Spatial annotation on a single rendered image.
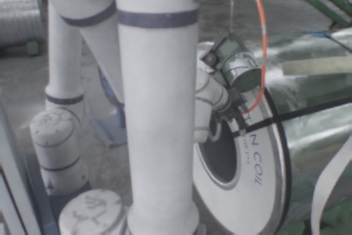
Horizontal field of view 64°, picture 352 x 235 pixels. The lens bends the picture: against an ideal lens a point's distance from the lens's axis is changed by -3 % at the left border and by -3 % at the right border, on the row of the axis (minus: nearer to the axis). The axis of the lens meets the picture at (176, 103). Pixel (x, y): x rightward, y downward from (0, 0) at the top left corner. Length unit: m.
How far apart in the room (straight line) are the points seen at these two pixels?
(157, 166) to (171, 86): 0.14
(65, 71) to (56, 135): 0.25
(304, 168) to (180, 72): 1.05
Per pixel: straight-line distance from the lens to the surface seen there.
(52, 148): 1.09
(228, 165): 2.00
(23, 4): 6.04
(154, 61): 0.39
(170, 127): 0.44
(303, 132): 1.36
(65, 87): 1.18
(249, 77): 1.14
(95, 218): 0.71
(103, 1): 0.48
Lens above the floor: 1.80
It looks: 28 degrees down
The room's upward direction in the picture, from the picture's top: straight up
